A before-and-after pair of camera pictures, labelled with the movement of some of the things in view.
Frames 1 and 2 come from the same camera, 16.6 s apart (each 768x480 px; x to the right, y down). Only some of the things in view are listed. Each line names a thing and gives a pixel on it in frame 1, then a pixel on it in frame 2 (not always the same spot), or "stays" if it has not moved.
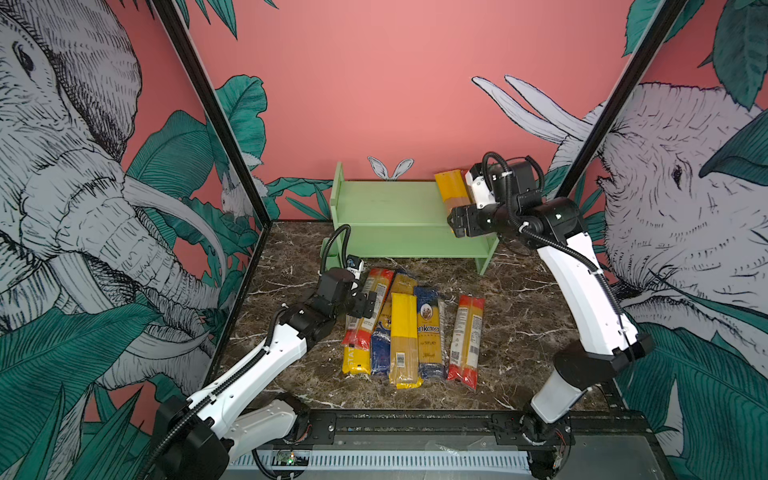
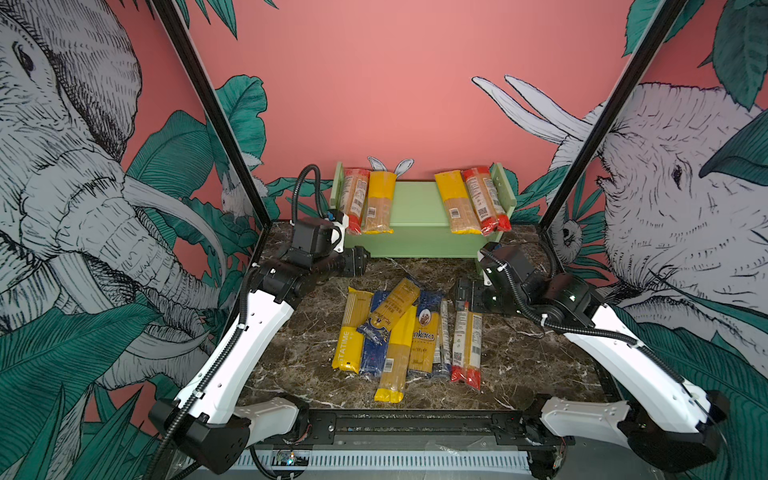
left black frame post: (174, 22) stays
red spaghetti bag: (358, 331) -> (354, 197)
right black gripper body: (483, 222) -> (488, 301)
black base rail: (382, 427) stays
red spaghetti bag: (466, 340) stays
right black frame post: (665, 17) stays
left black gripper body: (356, 305) -> (348, 263)
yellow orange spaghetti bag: (453, 188) stays
